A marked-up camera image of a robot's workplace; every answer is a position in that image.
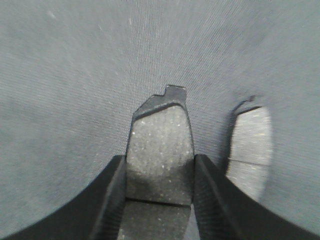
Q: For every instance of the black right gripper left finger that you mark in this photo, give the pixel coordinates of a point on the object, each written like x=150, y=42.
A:
x=94, y=214

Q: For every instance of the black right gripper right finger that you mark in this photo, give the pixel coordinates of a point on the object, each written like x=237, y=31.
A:
x=224, y=212

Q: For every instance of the brake pad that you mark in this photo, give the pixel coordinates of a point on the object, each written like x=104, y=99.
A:
x=159, y=169
x=250, y=147

